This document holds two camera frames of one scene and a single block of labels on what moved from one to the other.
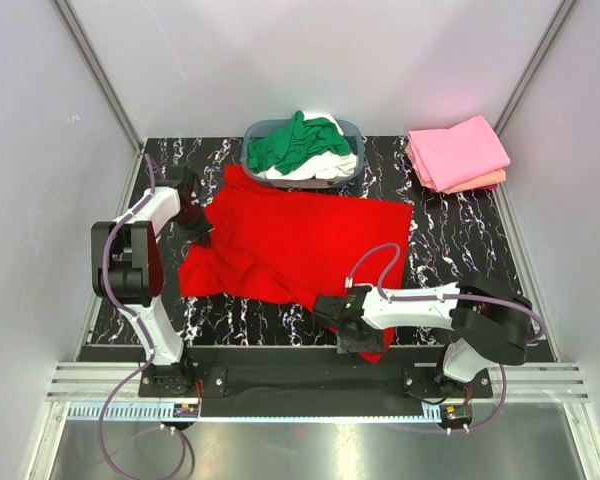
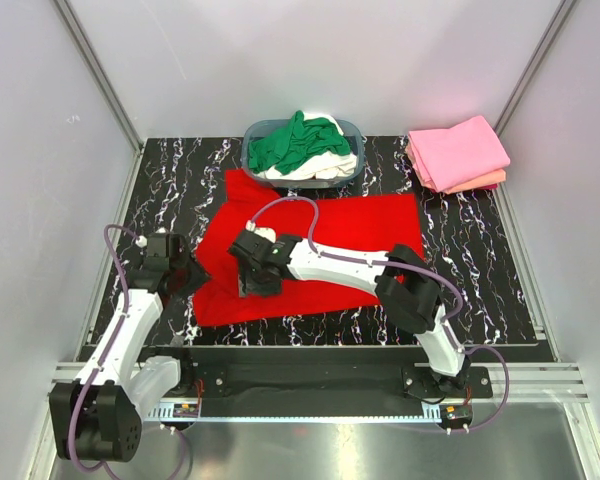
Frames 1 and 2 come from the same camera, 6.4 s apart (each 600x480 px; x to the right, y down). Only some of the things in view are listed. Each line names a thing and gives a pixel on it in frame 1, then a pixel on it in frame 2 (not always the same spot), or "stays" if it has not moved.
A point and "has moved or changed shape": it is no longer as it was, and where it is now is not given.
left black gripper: (204, 240) → (199, 276)
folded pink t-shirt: (452, 156) stays
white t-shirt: (325, 168) stays
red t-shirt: (295, 246) has moved or changed shape
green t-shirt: (296, 143) stays
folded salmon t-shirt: (493, 178) stays
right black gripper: (373, 344) → (247, 285)
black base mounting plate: (306, 375) stays
